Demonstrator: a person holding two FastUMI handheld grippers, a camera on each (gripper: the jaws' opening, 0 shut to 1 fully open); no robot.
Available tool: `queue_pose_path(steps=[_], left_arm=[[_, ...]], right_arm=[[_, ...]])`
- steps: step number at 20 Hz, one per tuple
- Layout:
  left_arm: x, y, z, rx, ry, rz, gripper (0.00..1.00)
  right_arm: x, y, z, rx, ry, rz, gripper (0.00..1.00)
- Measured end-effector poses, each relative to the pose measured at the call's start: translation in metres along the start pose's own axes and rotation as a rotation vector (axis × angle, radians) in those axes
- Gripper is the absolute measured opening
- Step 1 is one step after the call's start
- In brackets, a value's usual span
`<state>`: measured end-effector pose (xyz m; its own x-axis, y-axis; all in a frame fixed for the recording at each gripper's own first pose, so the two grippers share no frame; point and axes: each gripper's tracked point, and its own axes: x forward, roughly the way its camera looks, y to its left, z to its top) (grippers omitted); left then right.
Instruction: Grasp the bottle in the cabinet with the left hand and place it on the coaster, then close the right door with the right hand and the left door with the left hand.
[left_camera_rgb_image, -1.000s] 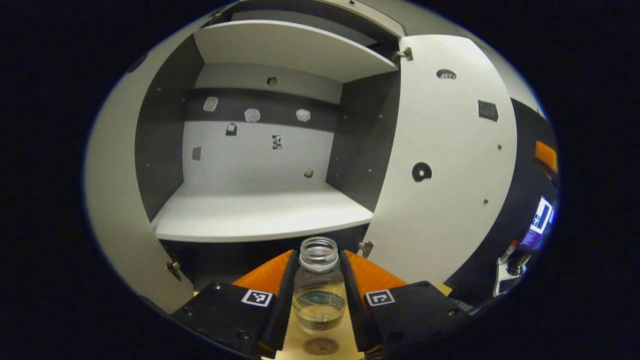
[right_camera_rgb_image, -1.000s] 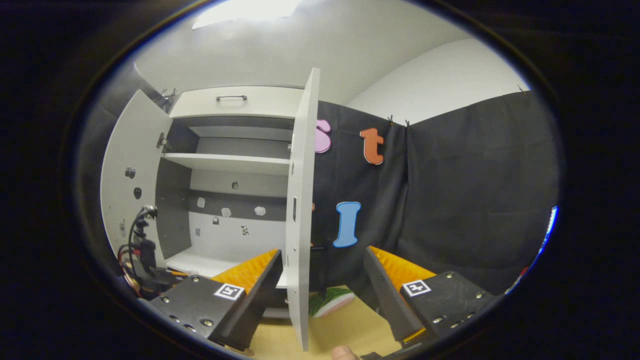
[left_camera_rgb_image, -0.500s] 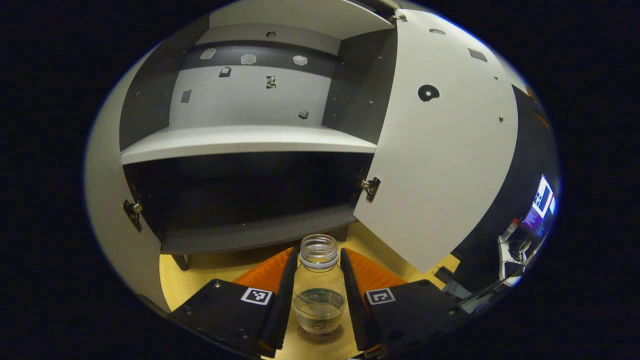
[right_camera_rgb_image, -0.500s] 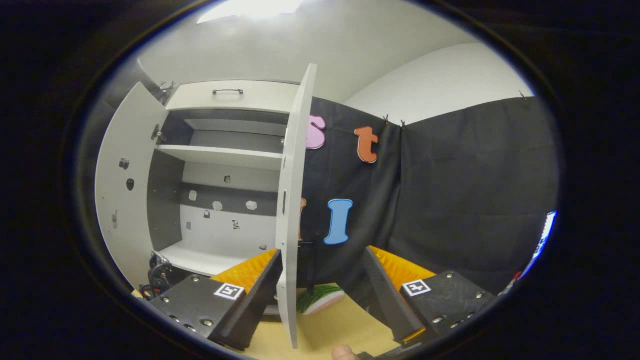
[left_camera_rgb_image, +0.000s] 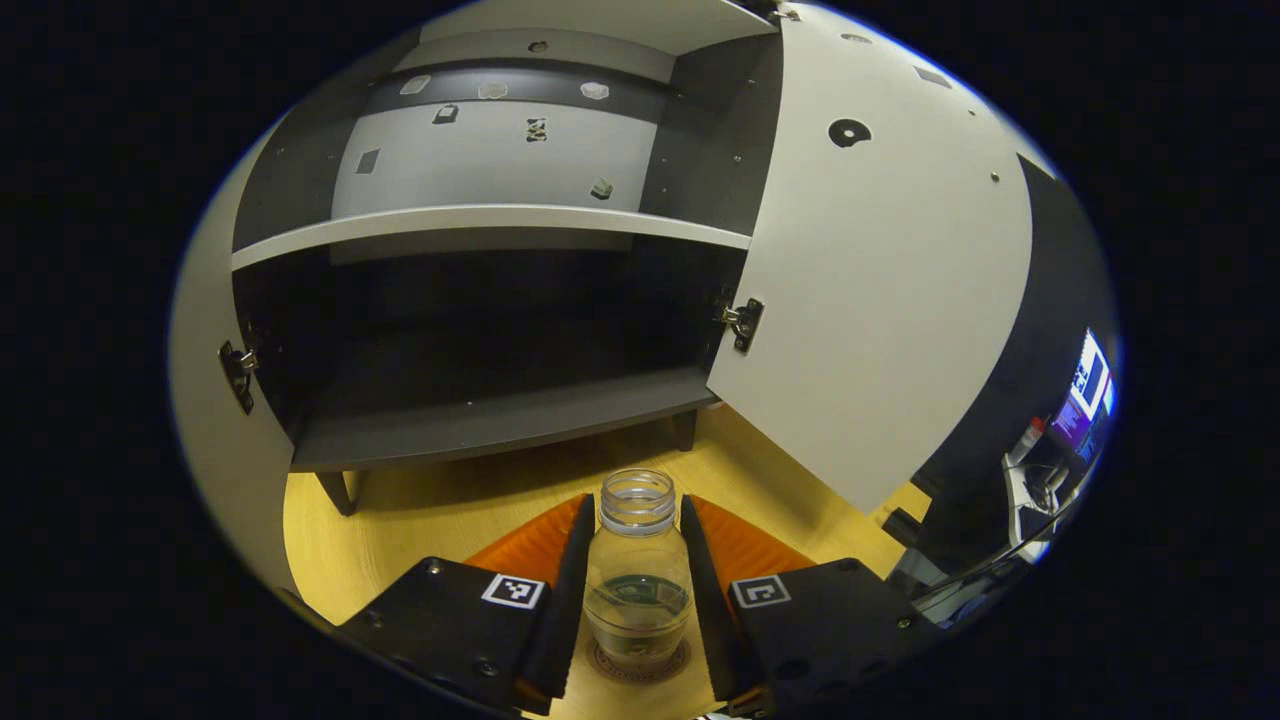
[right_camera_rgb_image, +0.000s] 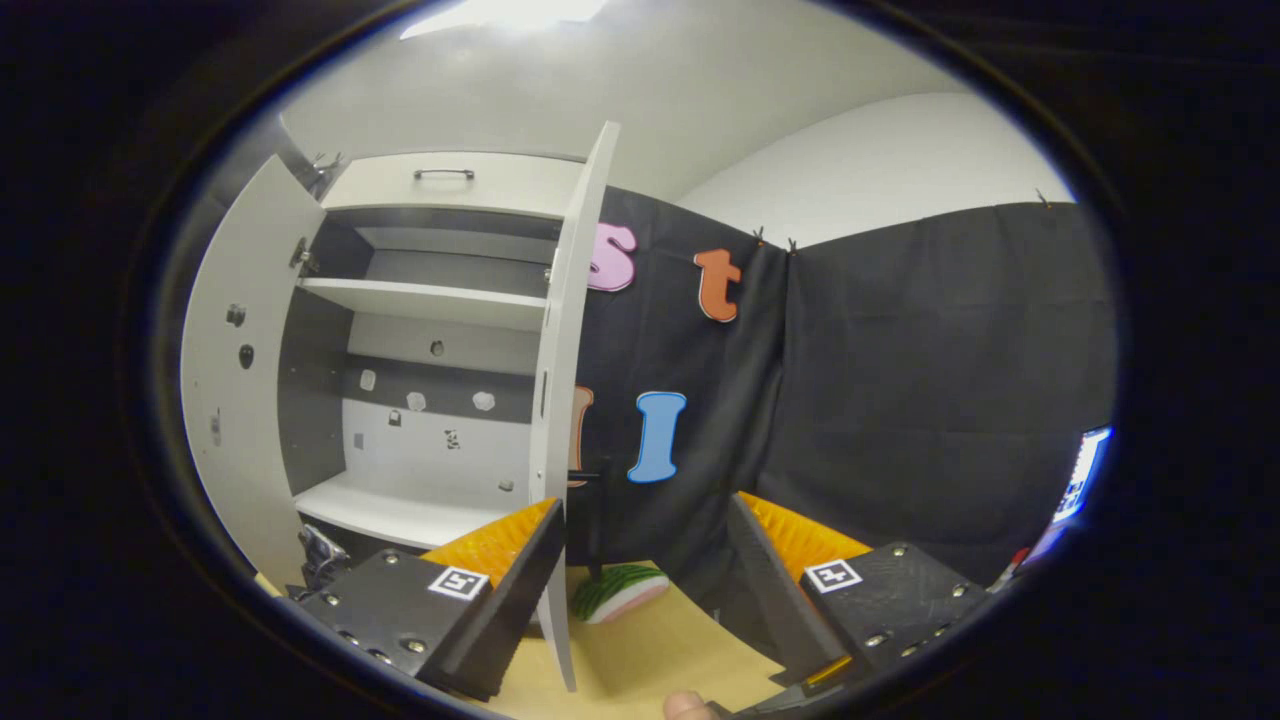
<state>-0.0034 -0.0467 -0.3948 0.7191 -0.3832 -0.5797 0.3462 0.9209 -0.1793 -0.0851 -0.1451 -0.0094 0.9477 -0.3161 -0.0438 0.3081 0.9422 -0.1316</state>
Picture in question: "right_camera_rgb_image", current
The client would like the black right door handle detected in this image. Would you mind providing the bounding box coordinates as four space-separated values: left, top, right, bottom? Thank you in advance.
568 458 613 581

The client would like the watermelon slice toy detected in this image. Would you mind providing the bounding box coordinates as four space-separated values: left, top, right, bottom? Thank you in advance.
570 563 671 626

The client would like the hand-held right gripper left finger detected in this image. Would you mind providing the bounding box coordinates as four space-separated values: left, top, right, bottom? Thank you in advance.
288 497 568 703

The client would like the white and grey cabinet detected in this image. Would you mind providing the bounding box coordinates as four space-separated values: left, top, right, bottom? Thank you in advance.
278 150 586 561

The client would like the lit computer screen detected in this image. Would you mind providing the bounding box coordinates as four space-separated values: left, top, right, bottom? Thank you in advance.
1050 425 1114 526

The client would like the white cabinet shelf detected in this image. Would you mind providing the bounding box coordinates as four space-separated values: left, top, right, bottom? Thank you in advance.
298 277 549 333

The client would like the white cabinet door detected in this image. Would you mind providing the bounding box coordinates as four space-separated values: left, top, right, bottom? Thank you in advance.
180 153 327 593
527 120 621 693

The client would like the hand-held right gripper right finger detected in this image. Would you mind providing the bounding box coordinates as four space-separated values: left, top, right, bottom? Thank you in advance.
725 490 993 691

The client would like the black backdrop cloth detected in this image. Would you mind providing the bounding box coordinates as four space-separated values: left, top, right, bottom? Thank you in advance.
565 185 1119 611

